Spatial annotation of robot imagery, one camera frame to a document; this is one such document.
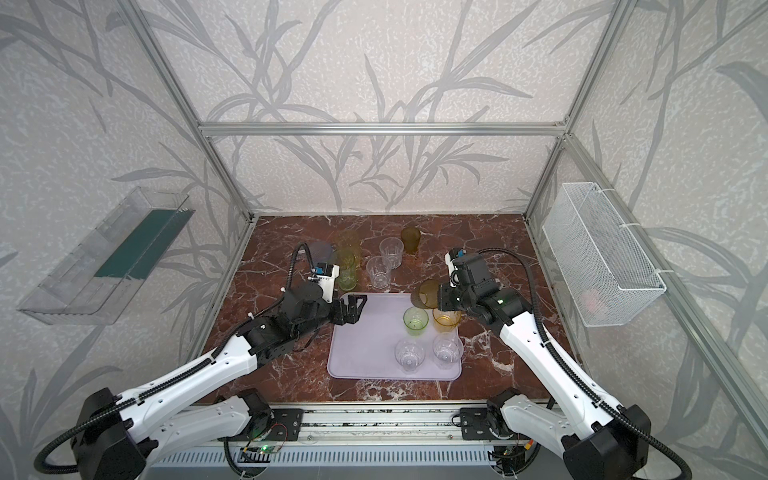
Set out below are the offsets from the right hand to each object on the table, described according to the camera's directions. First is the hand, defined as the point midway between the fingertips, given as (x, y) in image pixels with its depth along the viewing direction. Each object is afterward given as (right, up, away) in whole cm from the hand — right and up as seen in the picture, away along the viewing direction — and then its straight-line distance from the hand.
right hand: (439, 289), depth 78 cm
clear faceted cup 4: (+3, -19, +8) cm, 21 cm away
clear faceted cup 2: (-18, +4, +23) cm, 30 cm away
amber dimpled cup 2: (-4, 0, -5) cm, 6 cm away
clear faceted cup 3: (-8, -20, +7) cm, 23 cm away
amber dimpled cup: (-6, +14, +32) cm, 35 cm away
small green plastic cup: (-6, -12, +13) cm, 19 cm away
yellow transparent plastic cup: (+4, -12, +11) cm, 17 cm away
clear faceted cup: (-13, +10, +28) cm, 33 cm away
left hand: (-22, -2, -1) cm, 22 cm away
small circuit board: (-42, -37, -7) cm, 56 cm away
